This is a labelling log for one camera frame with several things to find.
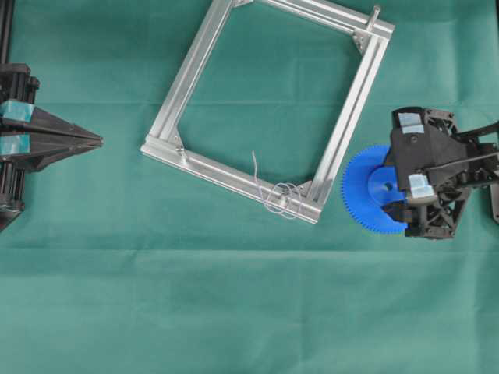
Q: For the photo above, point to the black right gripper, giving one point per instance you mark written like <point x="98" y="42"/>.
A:
<point x="426" y="155"/>

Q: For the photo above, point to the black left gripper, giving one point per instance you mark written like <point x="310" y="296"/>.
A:
<point x="34" y="152"/>

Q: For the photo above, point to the blue plastic gear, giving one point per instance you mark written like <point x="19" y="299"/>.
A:
<point x="367" y="186"/>

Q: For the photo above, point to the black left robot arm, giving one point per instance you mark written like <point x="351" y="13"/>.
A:
<point x="12" y="187"/>

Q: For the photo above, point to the far top steel shaft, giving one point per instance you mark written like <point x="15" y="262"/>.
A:
<point x="373" y="18"/>

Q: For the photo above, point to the green table cloth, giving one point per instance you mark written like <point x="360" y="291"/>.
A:
<point x="122" y="264"/>

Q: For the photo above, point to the black rail frame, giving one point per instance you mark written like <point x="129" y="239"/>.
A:
<point x="6" y="17"/>

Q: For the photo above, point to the square aluminium extrusion frame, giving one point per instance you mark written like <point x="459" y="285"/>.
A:
<point x="306" y="201"/>

